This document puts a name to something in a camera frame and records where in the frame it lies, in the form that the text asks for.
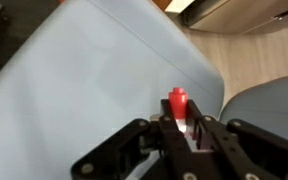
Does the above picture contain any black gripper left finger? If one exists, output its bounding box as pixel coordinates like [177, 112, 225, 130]
[71, 99, 198, 180]

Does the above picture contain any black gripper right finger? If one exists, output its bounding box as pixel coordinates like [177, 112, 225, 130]
[187, 99, 288, 180]

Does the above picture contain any red and white marker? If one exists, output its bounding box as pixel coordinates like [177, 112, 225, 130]
[168, 87, 198, 153]

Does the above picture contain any light blue plastic tray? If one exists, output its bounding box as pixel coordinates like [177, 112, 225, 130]
[0, 0, 226, 180]

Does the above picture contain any white cabinet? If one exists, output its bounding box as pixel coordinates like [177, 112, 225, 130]
[165, 0, 288, 35]

